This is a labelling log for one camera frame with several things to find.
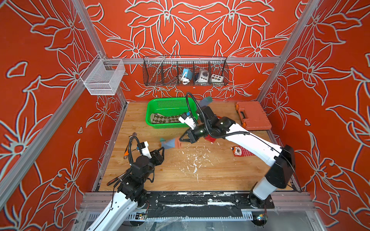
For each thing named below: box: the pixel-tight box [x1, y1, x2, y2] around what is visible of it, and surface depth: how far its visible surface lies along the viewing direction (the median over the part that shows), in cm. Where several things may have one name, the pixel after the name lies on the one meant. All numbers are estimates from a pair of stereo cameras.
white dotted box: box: [211, 73, 224, 83], surface depth 96 cm
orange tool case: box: [235, 101, 273, 131], surface depth 105 cm
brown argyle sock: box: [150, 113, 182, 124], surface depth 106 cm
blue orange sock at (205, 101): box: [198, 96, 213, 108], surface depth 124 cm
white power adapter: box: [195, 68, 210, 83], surface depth 93 cm
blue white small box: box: [182, 68, 193, 81], surface depth 85 cm
